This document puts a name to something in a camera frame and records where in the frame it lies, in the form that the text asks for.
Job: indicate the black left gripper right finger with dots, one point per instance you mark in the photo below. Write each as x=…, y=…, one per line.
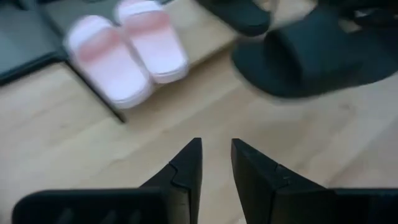
x=264, y=193

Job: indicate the black-framed wooden shoe shelf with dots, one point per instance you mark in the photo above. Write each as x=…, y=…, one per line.
x=211, y=37

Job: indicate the pink slide sandal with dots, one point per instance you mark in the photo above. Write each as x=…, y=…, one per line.
x=155, y=46
x=109, y=71

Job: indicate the black slide sandal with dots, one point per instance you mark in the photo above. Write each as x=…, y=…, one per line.
x=239, y=15
x=311, y=56

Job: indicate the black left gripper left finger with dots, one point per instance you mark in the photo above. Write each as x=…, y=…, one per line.
x=183, y=193

